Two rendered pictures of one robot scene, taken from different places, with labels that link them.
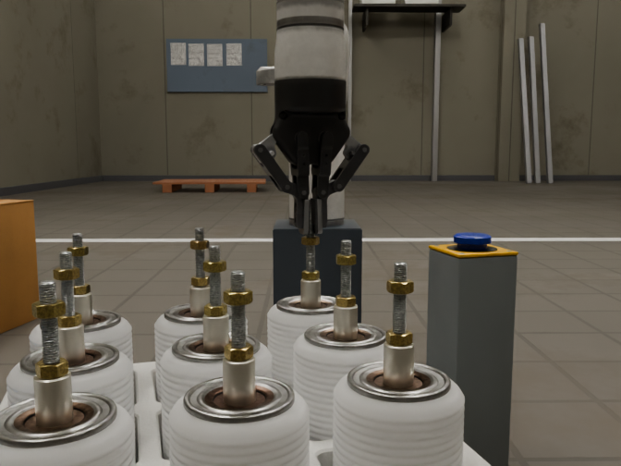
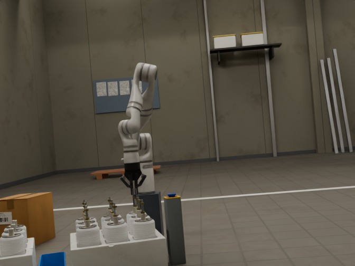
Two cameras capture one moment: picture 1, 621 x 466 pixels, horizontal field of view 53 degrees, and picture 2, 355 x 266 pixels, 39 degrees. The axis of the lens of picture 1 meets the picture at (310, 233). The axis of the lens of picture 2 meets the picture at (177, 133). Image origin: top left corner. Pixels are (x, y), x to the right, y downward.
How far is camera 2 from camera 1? 1.72 m
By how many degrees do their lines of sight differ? 9
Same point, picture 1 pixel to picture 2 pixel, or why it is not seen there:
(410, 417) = (142, 224)
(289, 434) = (122, 226)
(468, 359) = (171, 221)
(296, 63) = (127, 160)
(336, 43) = (136, 155)
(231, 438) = (113, 227)
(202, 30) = (115, 73)
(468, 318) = (169, 212)
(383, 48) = (232, 73)
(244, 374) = (115, 218)
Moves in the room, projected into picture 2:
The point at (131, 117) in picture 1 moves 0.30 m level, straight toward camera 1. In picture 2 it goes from (74, 131) to (74, 131)
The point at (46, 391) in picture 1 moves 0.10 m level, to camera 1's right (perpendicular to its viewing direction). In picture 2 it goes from (86, 221) to (110, 220)
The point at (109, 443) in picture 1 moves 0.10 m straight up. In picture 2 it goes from (96, 228) to (94, 204)
